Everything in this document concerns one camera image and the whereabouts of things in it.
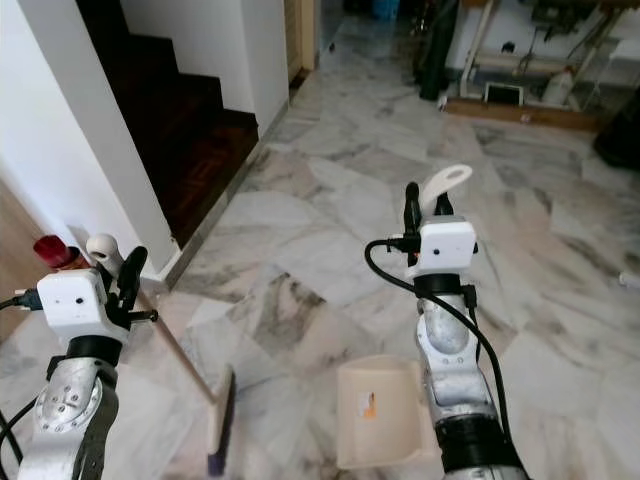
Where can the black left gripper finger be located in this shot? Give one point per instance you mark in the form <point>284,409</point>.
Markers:
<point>130,272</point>

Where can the clear plastic jug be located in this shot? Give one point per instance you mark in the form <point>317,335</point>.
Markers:
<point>559,87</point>

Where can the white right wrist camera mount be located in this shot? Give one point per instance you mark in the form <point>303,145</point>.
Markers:
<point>448,245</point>

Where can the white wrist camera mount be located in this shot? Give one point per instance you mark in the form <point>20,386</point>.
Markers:
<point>75,305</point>
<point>448,245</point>

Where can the wooden top sewing table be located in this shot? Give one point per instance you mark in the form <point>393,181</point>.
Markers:
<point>540,112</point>

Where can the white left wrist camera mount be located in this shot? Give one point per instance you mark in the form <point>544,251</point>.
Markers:
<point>75,305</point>

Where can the small orange scrap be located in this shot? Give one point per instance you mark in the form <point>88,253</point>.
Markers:
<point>368,405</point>

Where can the wooden door frame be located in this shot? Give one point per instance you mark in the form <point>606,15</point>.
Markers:
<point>300,38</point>

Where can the white framed tablet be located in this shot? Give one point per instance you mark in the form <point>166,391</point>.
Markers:
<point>505,93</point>

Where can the red capped orange bottle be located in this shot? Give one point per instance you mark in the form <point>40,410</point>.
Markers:
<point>55,252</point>

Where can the beige broom with purple bristles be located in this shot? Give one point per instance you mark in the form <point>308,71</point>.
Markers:
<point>190,365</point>

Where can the dark wooden staircase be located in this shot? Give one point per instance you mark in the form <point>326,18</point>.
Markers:
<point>190,140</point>

